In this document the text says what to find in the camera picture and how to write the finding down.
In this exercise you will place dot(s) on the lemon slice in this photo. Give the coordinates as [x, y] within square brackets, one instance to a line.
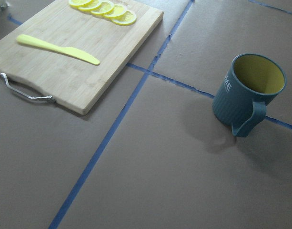
[105, 7]
[92, 5]
[117, 11]
[128, 18]
[78, 3]

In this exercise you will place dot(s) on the wooden cutting board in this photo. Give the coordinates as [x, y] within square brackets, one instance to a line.
[73, 83]

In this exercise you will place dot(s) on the yellow plastic knife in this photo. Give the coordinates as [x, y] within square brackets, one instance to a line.
[69, 51]

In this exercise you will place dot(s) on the teal mug yellow inside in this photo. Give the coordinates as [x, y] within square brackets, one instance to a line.
[250, 84]

